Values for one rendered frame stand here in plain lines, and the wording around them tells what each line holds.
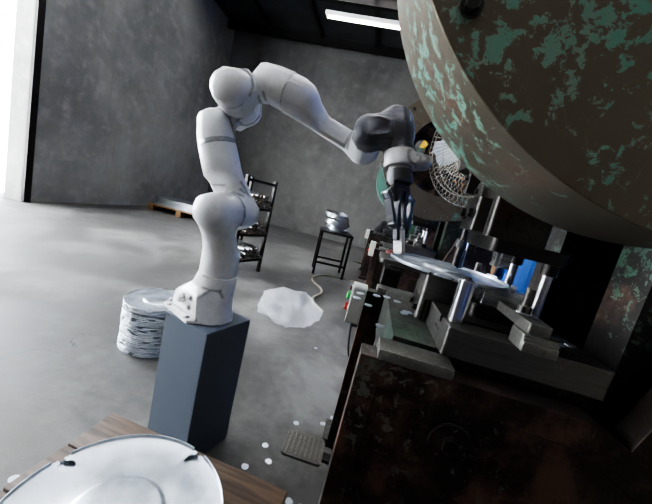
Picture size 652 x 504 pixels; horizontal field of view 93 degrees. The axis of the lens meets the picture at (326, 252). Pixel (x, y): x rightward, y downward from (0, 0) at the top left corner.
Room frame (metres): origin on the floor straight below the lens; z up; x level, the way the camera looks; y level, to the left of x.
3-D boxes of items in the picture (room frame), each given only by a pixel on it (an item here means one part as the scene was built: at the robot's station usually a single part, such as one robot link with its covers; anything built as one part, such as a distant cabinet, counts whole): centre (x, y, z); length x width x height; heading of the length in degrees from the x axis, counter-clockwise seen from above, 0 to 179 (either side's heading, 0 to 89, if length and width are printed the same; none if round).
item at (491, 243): (0.77, -0.44, 0.86); 0.20 x 0.16 x 0.05; 173
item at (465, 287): (0.61, -0.29, 0.75); 0.03 x 0.03 x 0.10; 83
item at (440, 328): (0.77, -0.44, 0.68); 0.45 x 0.30 x 0.06; 173
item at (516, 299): (0.77, -0.43, 0.76); 0.15 x 0.09 x 0.05; 173
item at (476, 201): (0.78, -0.40, 1.04); 0.17 x 0.15 x 0.30; 83
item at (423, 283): (0.80, -0.27, 0.72); 0.25 x 0.14 x 0.14; 83
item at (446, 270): (0.79, -0.31, 0.78); 0.29 x 0.29 x 0.01
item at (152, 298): (1.42, 0.74, 0.23); 0.29 x 0.29 x 0.01
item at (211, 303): (0.93, 0.35, 0.52); 0.22 x 0.19 x 0.14; 64
